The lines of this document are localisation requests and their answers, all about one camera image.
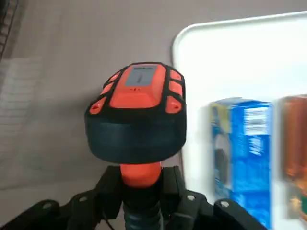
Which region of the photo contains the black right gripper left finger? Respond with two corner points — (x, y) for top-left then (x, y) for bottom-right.
(0, 165), (124, 230)

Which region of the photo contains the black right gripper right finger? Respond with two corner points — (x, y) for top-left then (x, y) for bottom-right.
(159, 165), (268, 230)

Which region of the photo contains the orange and black barcode scanner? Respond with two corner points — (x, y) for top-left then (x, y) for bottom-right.
(84, 61), (188, 230)

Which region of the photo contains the blue Oreo cookie box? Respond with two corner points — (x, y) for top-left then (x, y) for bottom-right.
(210, 97), (274, 218)

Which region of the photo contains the cream plastic tray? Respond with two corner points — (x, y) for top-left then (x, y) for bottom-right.
(172, 10), (307, 230)

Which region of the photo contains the square amber tea bottle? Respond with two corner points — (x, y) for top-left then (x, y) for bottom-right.
(275, 94), (307, 220)

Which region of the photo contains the black wire rack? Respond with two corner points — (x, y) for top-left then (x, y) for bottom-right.
(0, 0), (27, 63)

